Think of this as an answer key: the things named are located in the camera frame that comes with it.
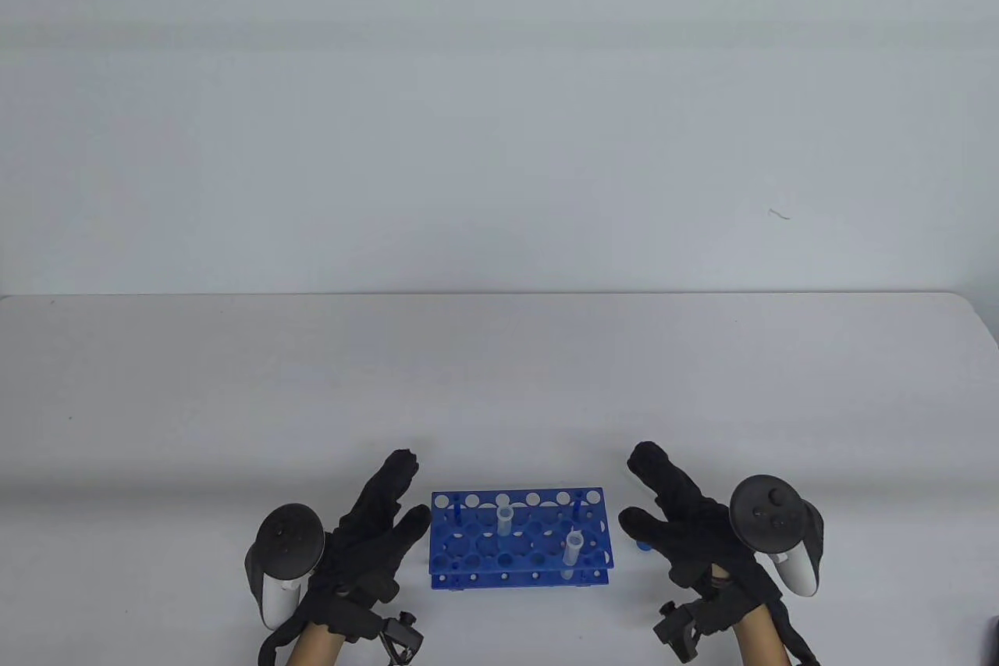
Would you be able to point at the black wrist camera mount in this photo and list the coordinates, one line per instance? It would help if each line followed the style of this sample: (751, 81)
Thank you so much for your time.
(404, 631)
(679, 631)

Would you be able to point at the clear test tube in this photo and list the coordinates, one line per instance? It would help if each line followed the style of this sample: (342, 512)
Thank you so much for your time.
(504, 521)

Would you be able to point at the person's left hand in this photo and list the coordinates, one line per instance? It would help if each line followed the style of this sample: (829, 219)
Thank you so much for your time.
(371, 541)

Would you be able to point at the blue test tube rack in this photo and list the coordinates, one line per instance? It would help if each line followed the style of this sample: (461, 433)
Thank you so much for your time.
(519, 580)

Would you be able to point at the test tube with blue liquid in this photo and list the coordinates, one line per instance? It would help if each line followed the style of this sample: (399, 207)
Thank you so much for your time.
(574, 547)

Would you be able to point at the person's left forearm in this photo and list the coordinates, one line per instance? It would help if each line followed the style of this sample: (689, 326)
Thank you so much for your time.
(318, 650)

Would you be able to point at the person's right hand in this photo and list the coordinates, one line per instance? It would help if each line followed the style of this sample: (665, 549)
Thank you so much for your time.
(695, 541)

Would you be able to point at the black white handheld controller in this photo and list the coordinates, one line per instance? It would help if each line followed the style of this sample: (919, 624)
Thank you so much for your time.
(773, 521)
(285, 541)

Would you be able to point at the person's right forearm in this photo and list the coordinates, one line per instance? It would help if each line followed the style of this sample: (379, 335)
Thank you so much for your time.
(761, 642)

